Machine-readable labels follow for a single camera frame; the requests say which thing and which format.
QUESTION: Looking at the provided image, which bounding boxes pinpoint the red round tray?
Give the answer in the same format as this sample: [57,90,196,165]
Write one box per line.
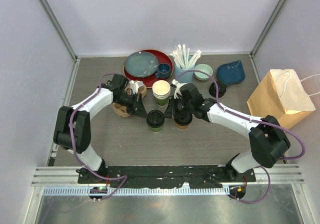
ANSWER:
[123,49,174,88]

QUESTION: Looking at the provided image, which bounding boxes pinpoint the brown paper takeout bag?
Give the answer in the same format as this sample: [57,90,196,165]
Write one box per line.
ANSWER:
[247,69,320,129]

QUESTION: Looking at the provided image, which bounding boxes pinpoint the aluminium front rail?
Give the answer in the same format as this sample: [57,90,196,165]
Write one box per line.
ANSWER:
[31,164,304,199]

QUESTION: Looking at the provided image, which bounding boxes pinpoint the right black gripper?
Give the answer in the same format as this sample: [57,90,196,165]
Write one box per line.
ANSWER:
[163,96,192,120]

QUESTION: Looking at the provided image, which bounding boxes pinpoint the stack of black lids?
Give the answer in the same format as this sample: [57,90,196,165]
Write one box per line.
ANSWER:
[208,81,227,98]

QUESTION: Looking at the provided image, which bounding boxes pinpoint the cardboard cup carrier tray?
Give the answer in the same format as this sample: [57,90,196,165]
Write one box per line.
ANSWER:
[112,81,147,118]

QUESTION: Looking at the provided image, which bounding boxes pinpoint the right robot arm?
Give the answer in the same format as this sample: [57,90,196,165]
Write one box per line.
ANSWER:
[164,80,291,182]

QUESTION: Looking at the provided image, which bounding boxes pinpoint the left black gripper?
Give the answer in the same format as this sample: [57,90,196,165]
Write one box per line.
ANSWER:
[116,94,149,121]

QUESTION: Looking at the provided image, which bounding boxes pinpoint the single brown paper cup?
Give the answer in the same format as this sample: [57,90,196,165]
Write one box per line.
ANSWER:
[175,123,189,130]

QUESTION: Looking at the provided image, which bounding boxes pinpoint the light blue straw holder cup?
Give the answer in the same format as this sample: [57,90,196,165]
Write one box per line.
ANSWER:
[174,58,195,83]

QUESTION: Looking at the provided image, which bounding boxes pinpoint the black lid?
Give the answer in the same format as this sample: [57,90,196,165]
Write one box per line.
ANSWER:
[174,113,193,126]
[146,110,165,128]

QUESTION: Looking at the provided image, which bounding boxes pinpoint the dark blue ceramic mug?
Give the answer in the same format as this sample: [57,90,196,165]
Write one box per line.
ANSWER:
[155,63,172,79]

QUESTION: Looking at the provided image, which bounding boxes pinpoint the mint green ceramic bowl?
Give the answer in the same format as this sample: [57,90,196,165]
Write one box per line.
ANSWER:
[194,64,214,81]

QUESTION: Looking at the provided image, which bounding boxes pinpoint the green paper cup stack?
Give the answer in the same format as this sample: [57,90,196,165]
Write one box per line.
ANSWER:
[152,80,171,106]

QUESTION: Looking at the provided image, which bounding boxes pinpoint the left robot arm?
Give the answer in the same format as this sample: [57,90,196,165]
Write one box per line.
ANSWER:
[53,74,147,184]

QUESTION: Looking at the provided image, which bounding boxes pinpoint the grey-blue ceramic plate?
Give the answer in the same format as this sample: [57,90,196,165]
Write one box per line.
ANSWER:
[124,51,159,78]

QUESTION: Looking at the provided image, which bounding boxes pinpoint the dark blue leaf plate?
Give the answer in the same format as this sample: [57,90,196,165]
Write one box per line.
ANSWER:
[216,60,246,86]

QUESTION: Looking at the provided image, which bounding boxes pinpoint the single green paper cup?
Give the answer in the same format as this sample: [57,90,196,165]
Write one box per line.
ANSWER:
[149,125,163,133]

